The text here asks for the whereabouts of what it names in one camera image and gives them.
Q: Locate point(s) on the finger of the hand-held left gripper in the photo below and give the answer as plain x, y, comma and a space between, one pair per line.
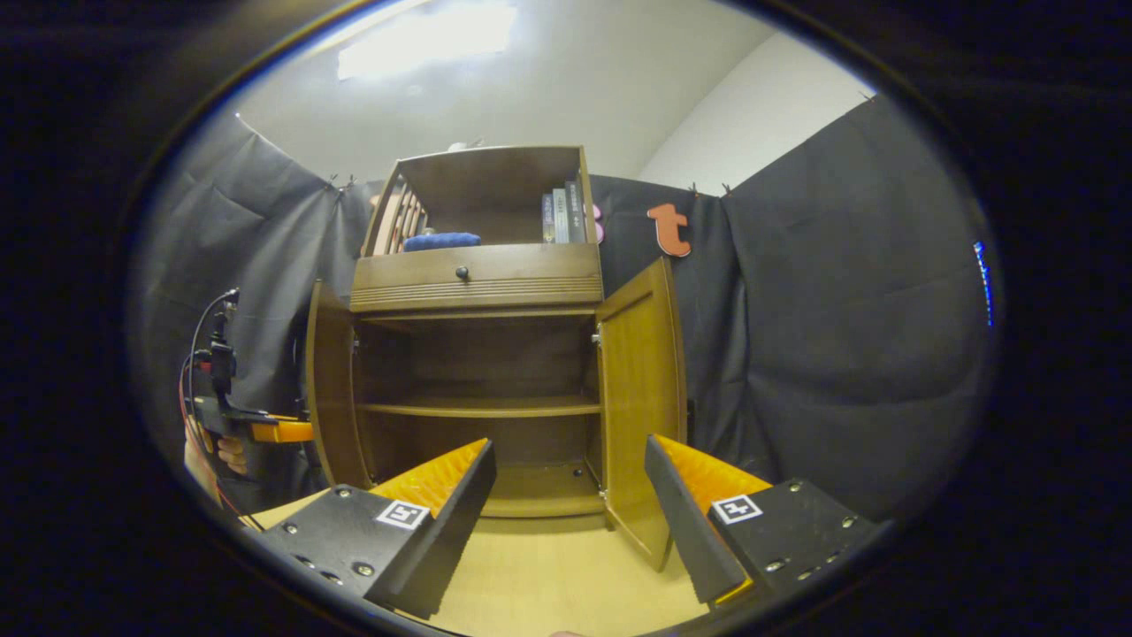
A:
283, 432

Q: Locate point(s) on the blue folded cloth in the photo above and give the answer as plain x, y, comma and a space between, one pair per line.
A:
442, 241

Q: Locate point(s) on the small white object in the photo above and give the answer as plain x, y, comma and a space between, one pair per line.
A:
464, 145

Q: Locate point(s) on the wooden cabinet door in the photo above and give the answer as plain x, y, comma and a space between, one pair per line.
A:
641, 380
332, 389

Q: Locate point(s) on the black backdrop cloth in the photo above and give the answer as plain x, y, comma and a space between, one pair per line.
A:
840, 310

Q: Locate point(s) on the wooden double-door shoe cabinet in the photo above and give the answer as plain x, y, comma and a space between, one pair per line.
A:
495, 181

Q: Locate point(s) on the computer monitor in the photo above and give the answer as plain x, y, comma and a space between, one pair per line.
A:
983, 283

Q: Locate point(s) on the wooden drawer with black knob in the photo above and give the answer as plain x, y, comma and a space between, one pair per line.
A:
531, 265

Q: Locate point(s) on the grey book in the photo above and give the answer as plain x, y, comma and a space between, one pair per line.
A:
561, 217

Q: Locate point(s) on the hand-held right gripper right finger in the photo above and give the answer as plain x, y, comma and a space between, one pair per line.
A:
685, 531

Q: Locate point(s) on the wooden inner cabinet shelf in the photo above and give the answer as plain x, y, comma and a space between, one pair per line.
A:
478, 407

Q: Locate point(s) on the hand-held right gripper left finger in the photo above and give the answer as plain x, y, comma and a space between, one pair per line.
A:
455, 531

